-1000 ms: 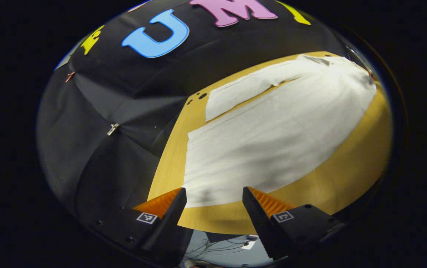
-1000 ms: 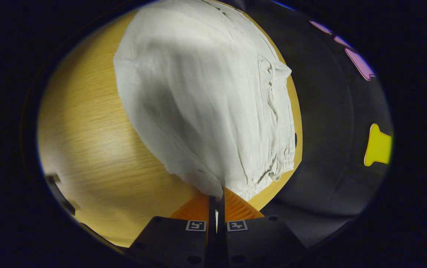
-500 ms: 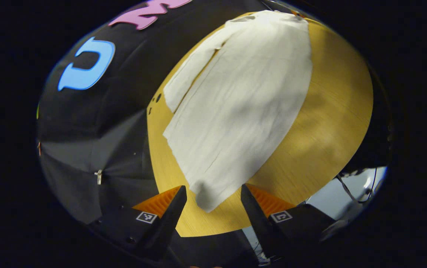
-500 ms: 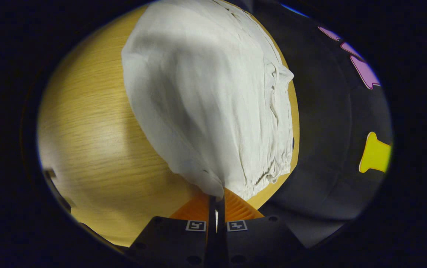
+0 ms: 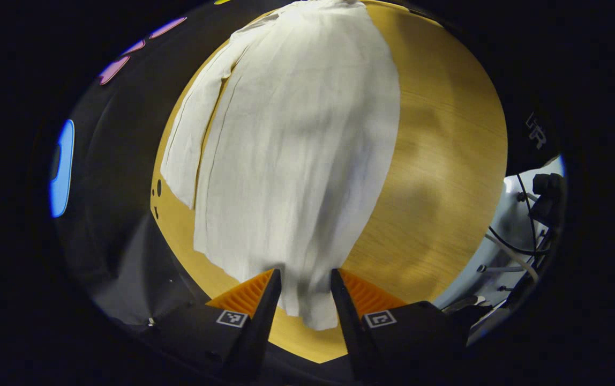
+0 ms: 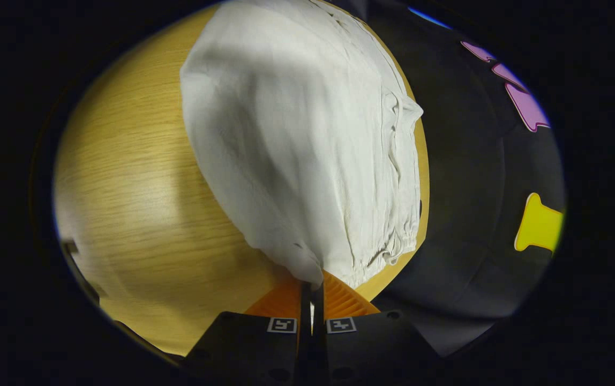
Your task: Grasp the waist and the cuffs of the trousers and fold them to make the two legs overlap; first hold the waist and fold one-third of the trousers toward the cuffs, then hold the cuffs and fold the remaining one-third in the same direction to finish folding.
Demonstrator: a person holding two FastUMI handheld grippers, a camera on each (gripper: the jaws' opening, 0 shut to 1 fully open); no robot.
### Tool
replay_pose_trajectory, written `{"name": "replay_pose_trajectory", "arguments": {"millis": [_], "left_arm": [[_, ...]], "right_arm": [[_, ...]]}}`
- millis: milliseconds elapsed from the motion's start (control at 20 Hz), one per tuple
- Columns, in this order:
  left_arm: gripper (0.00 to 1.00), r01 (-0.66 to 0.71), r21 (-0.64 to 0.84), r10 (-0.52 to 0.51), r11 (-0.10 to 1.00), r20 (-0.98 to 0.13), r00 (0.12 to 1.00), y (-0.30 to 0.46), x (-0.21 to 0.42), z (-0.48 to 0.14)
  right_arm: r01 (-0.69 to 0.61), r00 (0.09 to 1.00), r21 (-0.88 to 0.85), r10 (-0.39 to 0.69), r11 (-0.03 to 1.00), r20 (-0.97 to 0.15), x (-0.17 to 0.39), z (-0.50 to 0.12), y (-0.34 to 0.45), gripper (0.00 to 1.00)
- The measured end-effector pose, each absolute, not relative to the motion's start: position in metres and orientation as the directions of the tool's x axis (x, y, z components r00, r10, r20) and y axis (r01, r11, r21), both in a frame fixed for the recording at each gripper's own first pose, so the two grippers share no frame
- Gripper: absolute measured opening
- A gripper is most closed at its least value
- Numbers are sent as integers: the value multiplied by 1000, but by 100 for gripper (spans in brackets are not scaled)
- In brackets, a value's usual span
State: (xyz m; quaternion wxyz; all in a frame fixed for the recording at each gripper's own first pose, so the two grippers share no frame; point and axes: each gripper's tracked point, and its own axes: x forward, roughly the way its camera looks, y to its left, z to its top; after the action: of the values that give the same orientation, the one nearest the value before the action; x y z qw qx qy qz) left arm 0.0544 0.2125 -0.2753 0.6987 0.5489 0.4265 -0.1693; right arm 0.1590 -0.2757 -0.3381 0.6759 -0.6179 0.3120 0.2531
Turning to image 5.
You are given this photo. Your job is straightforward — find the black cable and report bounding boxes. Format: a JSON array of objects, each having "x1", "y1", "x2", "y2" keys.
[{"x1": 487, "y1": 173, "x2": 552, "y2": 257}]

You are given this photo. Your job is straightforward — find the black device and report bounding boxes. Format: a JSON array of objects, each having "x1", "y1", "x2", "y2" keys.
[{"x1": 530, "y1": 173, "x2": 568, "y2": 228}]

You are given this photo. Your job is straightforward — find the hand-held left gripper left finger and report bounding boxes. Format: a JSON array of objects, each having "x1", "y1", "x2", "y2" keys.
[{"x1": 144, "y1": 268, "x2": 283, "y2": 385}]

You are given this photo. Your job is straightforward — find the black printed clothing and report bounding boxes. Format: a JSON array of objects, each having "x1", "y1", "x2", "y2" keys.
[{"x1": 503, "y1": 91, "x2": 563, "y2": 177}]

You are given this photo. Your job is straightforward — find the white tube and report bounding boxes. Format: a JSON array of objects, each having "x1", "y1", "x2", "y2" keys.
[{"x1": 482, "y1": 233, "x2": 539, "y2": 282}]

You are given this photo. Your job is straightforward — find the white jeans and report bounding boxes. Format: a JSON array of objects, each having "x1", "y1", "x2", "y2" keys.
[{"x1": 160, "y1": 0, "x2": 401, "y2": 331}]

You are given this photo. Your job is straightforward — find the black backdrop cloth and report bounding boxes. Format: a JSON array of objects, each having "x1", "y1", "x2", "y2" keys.
[{"x1": 32, "y1": 0, "x2": 287, "y2": 344}]

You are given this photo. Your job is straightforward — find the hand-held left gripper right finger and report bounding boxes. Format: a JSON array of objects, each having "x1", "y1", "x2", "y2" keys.
[{"x1": 330, "y1": 268, "x2": 471, "y2": 382}]

